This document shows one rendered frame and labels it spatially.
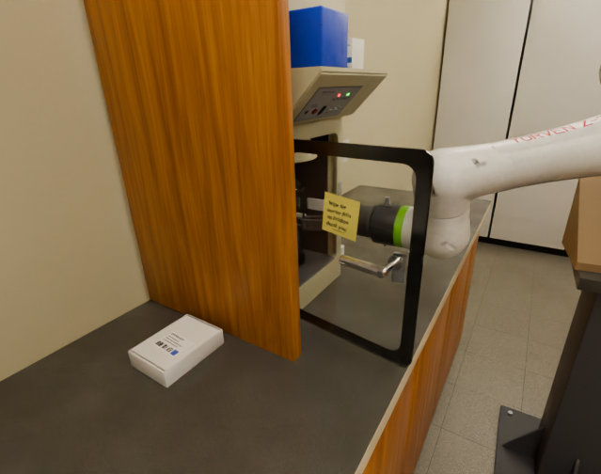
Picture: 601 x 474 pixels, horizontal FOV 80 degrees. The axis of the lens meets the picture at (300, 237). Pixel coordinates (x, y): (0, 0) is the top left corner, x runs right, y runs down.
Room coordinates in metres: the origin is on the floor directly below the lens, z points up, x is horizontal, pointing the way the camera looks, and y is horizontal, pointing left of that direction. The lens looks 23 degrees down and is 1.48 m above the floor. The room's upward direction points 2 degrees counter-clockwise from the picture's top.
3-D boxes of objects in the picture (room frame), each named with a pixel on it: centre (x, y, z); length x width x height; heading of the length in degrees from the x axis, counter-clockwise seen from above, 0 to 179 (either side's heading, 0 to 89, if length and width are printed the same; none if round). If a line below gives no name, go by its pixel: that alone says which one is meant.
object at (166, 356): (0.64, 0.28, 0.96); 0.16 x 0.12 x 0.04; 146
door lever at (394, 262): (0.54, -0.12, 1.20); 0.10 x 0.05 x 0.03; 49
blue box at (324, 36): (0.74, -0.03, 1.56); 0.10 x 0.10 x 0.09; 56
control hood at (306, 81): (0.82, -0.08, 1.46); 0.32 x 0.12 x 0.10; 146
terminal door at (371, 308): (0.61, -0.08, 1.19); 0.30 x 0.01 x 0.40; 49
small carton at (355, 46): (0.87, -0.12, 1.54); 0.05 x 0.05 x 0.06; 51
